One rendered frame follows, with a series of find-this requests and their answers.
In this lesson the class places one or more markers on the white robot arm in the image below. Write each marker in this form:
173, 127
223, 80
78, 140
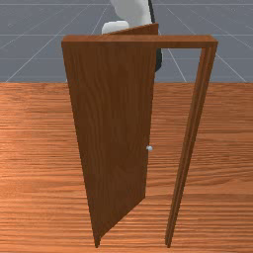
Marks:
131, 11

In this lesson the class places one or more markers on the brown wooden door leaf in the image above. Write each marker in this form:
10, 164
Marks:
112, 131

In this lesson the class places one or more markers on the brown wooden door frame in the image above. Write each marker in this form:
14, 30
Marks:
191, 131

